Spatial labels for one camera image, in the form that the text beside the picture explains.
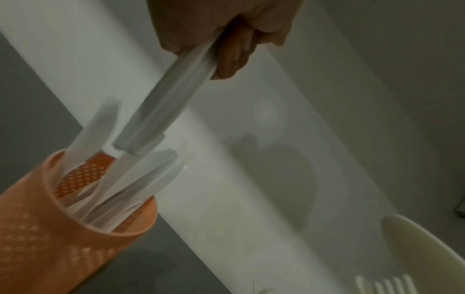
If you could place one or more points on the bunch of white plastic knives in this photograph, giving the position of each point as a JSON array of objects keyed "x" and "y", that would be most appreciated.
[{"x": 138, "y": 183}]

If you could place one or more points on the white plastic spoon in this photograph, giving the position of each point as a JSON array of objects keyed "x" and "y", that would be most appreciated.
[{"x": 428, "y": 258}]

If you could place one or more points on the white plastic knife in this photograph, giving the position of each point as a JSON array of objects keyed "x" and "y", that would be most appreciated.
[{"x": 163, "y": 100}]

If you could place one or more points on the person's left hand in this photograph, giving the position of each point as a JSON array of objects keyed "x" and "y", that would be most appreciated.
[{"x": 236, "y": 17}]

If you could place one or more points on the orange mesh cup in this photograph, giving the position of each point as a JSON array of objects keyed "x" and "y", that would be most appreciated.
[{"x": 43, "y": 244}]

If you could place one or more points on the white plastic fork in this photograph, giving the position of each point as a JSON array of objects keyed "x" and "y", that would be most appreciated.
[
  {"x": 385, "y": 287},
  {"x": 261, "y": 288}
]

